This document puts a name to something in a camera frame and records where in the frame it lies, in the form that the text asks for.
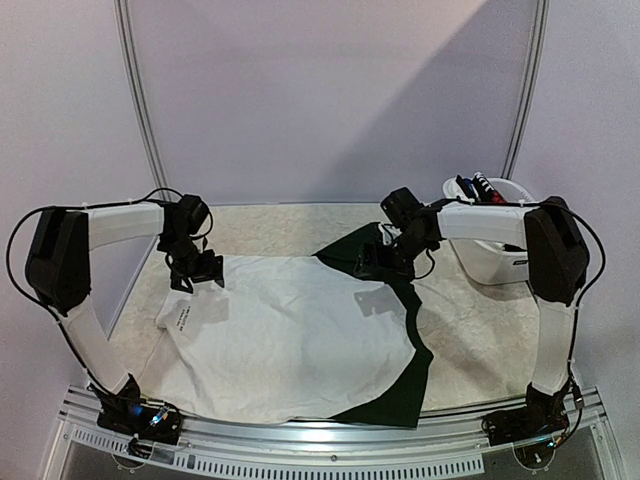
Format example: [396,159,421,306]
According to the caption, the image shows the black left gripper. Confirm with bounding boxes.
[161,233,225,293]

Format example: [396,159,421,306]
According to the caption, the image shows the white and green t-shirt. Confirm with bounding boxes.
[139,222,433,428]

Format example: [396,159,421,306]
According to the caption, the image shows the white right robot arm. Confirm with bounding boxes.
[354,188,590,396]

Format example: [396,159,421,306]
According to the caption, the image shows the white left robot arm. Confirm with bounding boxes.
[25,195,225,395]

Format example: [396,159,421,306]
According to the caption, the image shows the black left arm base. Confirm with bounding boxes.
[91,375,184,445]

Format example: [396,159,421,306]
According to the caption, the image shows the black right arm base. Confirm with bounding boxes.
[481,378,585,449]

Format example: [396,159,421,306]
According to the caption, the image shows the white plastic laundry basket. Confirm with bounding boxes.
[442,178,535,286]

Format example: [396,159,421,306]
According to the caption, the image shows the dark patterned clothes pile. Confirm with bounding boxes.
[455,172,507,204]

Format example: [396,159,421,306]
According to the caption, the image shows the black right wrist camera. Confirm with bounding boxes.
[380,187,424,230]

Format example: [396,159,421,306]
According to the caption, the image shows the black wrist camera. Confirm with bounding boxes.
[178,194,213,237]
[380,187,424,230]

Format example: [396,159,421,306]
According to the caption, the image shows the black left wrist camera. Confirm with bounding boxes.
[178,194,213,237]

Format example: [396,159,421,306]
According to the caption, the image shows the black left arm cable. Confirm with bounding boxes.
[5,187,184,321]

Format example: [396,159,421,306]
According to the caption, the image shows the aluminium front rail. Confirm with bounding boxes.
[44,388,625,479]

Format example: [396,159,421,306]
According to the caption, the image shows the left aluminium frame post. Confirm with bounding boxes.
[114,0,168,187]

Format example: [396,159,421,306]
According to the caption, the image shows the aluminium frame post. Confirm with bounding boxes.
[501,0,549,179]
[114,0,168,187]

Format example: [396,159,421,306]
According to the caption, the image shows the right aluminium frame post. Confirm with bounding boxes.
[501,0,549,179]

